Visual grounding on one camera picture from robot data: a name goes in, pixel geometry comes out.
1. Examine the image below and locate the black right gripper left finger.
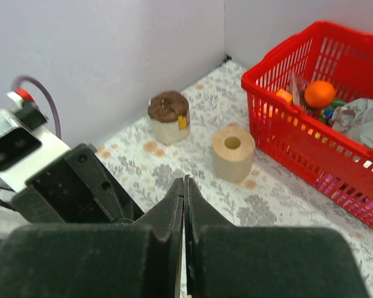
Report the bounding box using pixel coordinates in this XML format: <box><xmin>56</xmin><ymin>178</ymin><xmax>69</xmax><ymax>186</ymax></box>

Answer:
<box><xmin>0</xmin><ymin>178</ymin><xmax>184</xmax><ymax>297</ymax></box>

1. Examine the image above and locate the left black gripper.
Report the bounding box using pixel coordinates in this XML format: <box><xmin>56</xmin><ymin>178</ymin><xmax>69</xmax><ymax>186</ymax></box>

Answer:
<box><xmin>11</xmin><ymin>144</ymin><xmax>144</xmax><ymax>224</ymax></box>

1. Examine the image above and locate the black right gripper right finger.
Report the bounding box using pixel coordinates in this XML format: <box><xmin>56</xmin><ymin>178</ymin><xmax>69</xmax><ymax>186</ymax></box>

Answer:
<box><xmin>184</xmin><ymin>176</ymin><xmax>369</xmax><ymax>297</ymax></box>

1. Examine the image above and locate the floral patterned table mat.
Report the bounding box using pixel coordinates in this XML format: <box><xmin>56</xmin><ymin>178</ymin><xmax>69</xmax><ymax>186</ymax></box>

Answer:
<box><xmin>97</xmin><ymin>61</ymin><xmax>373</xmax><ymax>297</ymax></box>

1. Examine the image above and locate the beige paper roll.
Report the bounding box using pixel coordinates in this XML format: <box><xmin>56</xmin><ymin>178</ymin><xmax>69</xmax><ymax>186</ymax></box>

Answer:
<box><xmin>211</xmin><ymin>125</ymin><xmax>256</xmax><ymax>183</ymax></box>

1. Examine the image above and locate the brown-topped paper cup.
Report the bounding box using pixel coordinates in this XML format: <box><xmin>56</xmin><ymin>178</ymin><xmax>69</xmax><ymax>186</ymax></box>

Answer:
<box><xmin>147</xmin><ymin>90</ymin><xmax>190</xmax><ymax>145</ymax></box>

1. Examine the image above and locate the red plastic shopping basket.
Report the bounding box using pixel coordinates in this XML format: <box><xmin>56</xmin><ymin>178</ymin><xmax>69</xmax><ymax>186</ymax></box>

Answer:
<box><xmin>241</xmin><ymin>21</ymin><xmax>373</xmax><ymax>229</ymax></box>

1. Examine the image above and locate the orange fruit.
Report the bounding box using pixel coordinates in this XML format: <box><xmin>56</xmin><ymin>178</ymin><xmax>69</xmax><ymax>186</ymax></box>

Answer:
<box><xmin>304</xmin><ymin>80</ymin><xmax>336</xmax><ymax>109</ymax></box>

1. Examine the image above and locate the crumpled silver foil bag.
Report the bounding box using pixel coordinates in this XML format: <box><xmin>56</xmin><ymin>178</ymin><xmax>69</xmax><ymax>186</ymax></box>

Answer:
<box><xmin>331</xmin><ymin>98</ymin><xmax>373</xmax><ymax>149</ymax></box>

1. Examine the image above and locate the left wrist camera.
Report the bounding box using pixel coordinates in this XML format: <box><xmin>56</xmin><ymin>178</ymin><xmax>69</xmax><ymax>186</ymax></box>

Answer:
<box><xmin>0</xmin><ymin>88</ymin><xmax>70</xmax><ymax>192</ymax></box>

